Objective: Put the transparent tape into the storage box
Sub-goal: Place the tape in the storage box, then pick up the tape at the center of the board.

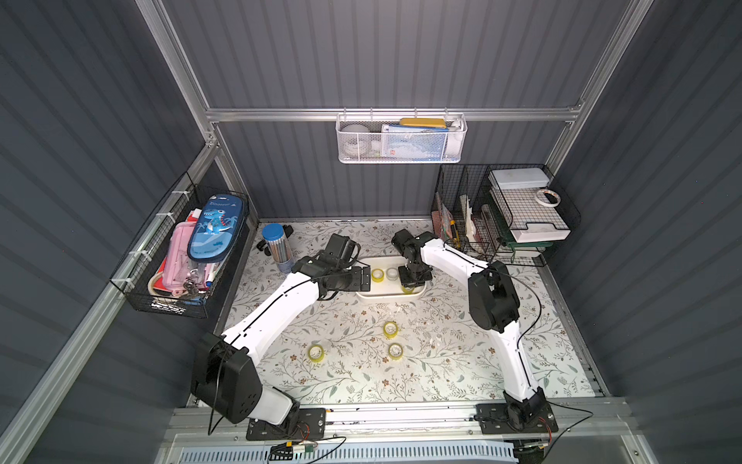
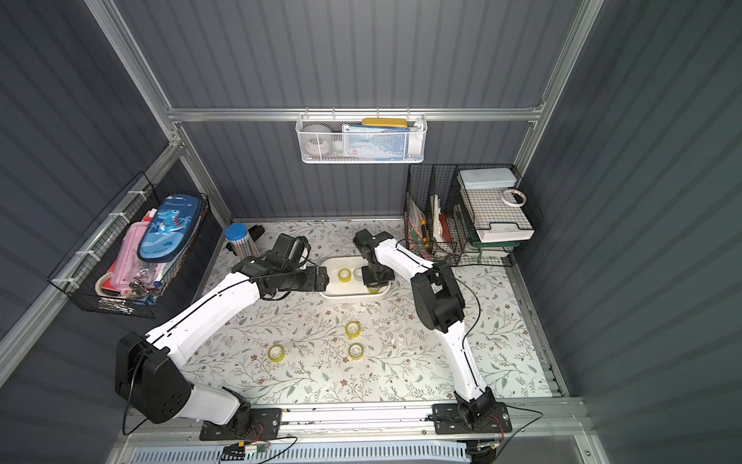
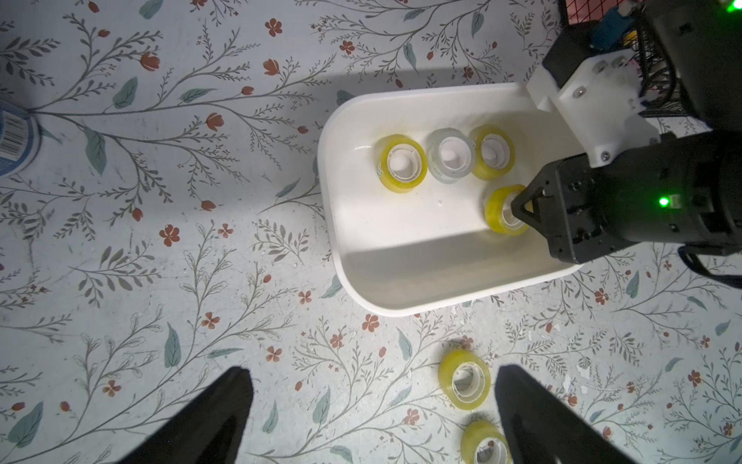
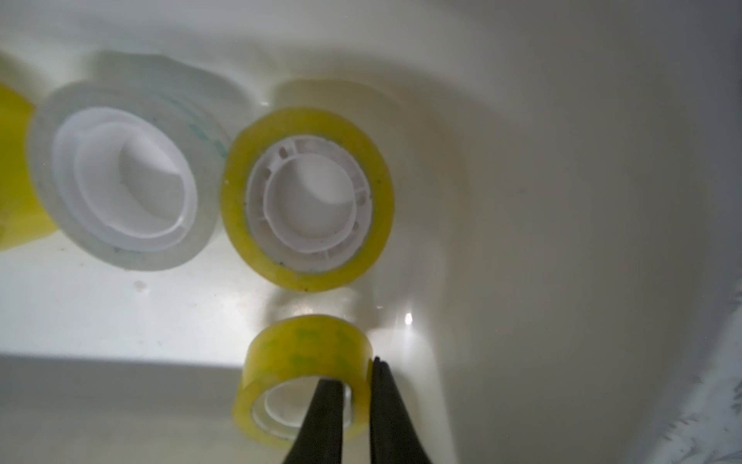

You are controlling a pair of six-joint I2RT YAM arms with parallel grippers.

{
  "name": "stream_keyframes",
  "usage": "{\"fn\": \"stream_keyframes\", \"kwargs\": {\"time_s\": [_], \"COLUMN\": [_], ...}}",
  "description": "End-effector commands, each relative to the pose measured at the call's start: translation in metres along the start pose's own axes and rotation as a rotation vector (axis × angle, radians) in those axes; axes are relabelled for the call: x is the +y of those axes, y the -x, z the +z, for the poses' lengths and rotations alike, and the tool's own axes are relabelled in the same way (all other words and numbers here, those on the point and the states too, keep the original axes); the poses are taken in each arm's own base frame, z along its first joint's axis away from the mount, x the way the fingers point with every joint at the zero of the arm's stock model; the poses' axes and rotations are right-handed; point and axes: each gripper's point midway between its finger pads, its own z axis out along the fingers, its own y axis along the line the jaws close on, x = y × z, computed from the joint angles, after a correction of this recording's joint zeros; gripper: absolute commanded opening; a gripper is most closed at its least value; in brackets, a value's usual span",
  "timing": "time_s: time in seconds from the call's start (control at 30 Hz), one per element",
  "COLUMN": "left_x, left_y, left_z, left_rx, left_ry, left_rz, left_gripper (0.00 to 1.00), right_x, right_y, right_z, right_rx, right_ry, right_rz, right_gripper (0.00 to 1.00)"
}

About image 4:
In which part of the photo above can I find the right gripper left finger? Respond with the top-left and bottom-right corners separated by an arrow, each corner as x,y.
283,379 -> 345,464

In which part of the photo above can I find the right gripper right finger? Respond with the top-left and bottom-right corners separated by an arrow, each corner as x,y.
369,357 -> 432,464

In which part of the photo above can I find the yellow tape roll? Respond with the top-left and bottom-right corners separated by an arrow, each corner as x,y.
232,314 -> 373,449
220,107 -> 394,292
1,84 -> 57,251

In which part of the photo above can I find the white storage box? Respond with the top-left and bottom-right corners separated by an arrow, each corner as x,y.
1,1 -> 741,463

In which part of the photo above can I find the clear transparent tape roll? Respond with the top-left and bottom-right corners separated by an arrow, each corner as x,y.
26,52 -> 254,271

